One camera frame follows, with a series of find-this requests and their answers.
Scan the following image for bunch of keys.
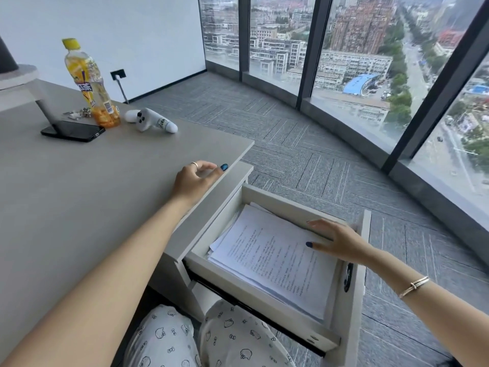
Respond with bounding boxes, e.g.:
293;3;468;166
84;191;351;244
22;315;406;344
63;107;92;121

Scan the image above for person's right forearm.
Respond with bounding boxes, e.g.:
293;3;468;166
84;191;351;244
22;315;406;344
366;242;489;367

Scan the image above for white patterned trousers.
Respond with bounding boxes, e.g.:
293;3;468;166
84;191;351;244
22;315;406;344
124;300;297;367

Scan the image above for person's right hand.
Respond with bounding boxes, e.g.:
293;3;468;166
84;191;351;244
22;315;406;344
306;219;373;266

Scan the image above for dark window frame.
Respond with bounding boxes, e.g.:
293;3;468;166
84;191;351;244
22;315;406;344
198;0;489;258

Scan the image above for black smartphone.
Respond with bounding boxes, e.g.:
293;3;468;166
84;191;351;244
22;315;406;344
40;120;106;143

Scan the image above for person's left forearm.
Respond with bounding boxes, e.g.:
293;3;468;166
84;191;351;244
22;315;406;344
0;192;192;367

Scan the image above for gray drawer cabinet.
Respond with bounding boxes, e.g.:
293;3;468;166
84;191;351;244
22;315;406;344
151;161;255;321

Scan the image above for gray cable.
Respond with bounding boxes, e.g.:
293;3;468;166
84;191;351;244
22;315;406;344
116;78;130;104

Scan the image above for yellow drink bottle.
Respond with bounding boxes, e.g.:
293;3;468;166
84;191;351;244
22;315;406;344
62;38;121;129

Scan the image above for black monitor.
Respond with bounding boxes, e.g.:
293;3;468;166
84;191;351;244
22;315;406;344
0;34;19;73

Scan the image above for gray monitor stand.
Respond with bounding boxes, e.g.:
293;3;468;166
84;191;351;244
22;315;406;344
0;65;65;130

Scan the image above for gold bracelet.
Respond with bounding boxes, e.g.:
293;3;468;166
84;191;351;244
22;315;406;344
398;276;430;300

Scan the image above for person's left hand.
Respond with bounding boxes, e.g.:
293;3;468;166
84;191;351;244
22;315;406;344
171;160;230;206

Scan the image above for stack of printed papers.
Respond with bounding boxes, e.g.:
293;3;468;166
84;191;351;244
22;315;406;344
207;202;339;322

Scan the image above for white desk drawer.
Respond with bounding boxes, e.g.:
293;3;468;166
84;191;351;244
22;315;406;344
183;183;372;367

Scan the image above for white handheld controller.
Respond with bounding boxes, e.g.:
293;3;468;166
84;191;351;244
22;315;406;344
125;108;179;134

